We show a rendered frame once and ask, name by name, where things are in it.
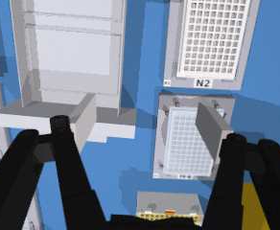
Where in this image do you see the yellow open-top bin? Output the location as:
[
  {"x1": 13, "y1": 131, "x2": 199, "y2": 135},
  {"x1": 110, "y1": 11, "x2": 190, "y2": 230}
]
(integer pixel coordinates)
[{"x1": 242, "y1": 183, "x2": 269, "y2": 230}]

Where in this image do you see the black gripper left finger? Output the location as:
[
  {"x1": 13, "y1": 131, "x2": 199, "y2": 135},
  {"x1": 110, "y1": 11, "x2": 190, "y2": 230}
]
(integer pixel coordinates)
[{"x1": 0, "y1": 93, "x2": 110, "y2": 230}]

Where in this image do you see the white multi-well plate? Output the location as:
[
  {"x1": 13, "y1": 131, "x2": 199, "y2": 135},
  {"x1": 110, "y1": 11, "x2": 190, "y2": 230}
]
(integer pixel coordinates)
[
  {"x1": 176, "y1": 0, "x2": 250, "y2": 80},
  {"x1": 163, "y1": 105, "x2": 213, "y2": 176}
]

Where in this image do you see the blue bench mat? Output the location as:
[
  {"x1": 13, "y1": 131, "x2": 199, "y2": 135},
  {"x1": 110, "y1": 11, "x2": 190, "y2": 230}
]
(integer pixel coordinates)
[{"x1": 0, "y1": 0, "x2": 280, "y2": 230}]

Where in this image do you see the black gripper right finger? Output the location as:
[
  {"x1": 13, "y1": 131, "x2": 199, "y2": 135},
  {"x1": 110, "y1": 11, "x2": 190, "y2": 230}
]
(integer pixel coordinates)
[{"x1": 195, "y1": 99, "x2": 280, "y2": 230}]

